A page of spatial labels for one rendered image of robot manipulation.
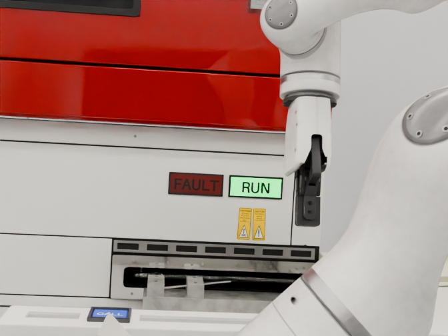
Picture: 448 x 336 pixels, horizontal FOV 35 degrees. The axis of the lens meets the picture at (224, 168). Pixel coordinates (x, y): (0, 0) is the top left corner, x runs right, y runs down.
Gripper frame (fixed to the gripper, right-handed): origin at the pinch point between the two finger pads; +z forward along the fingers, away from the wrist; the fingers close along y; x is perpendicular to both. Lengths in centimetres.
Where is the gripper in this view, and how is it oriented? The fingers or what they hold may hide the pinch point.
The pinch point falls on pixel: (307, 211)
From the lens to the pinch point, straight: 98.1
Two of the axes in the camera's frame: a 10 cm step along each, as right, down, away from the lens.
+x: 9.9, 0.5, 0.9
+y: 0.9, -1.5, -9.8
